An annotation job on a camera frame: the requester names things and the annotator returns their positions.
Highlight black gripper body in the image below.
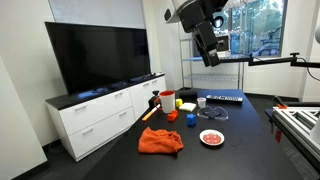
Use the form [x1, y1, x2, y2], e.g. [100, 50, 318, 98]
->
[193, 20, 220, 54]

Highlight silver black remote control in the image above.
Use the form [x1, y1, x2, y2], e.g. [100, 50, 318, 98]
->
[205, 94, 244, 104]

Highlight white coffee pod cup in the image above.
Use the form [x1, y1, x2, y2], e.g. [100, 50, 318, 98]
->
[196, 96, 208, 109]

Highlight window with tree view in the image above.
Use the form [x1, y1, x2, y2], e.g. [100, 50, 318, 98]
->
[213, 0, 288, 58]

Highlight pale yellow sticky notes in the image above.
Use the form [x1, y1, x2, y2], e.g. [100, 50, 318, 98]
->
[178, 101, 198, 113]

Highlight clear safety glasses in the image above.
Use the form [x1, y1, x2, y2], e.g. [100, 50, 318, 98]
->
[196, 105, 230, 122]

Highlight blue toy block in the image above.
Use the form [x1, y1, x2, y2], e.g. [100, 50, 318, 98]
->
[185, 113, 198, 128]

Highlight orange toy block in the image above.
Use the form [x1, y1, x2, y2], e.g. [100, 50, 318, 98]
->
[166, 109, 180, 123]

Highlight black clamp with knob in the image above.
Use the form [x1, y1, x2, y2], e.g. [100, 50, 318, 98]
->
[147, 89, 162, 110]

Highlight white plate red centre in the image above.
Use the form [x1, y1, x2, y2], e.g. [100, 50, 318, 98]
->
[199, 128, 226, 147]

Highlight thin orange stick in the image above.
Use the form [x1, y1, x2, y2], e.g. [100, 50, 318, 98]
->
[141, 104, 161, 122]

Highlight orange cloth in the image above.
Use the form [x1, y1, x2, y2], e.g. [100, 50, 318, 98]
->
[137, 126, 185, 155]

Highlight large black flat television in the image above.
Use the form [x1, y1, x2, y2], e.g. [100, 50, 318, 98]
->
[44, 21, 152, 96]

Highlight white drawer cabinet black top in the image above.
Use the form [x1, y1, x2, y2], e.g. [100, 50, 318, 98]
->
[45, 72, 167, 163]

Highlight white leaning panel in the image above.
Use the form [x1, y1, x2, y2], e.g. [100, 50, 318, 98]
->
[0, 55, 49, 180]

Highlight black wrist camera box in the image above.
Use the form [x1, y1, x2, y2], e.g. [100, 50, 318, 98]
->
[216, 35, 231, 53]

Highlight metal wire shelf rack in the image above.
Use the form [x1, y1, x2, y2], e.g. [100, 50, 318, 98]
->
[178, 37, 246, 92]

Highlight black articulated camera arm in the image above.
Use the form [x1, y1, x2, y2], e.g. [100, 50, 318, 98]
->
[247, 51, 320, 70]

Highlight orange handled clamp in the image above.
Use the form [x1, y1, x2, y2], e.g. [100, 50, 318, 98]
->
[272, 94, 288, 110]

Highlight aluminium profile frame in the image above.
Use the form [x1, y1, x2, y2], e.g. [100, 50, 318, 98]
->
[270, 105, 320, 165]

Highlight wall whiteboard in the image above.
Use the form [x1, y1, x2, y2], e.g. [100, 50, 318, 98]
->
[47, 0, 147, 30]

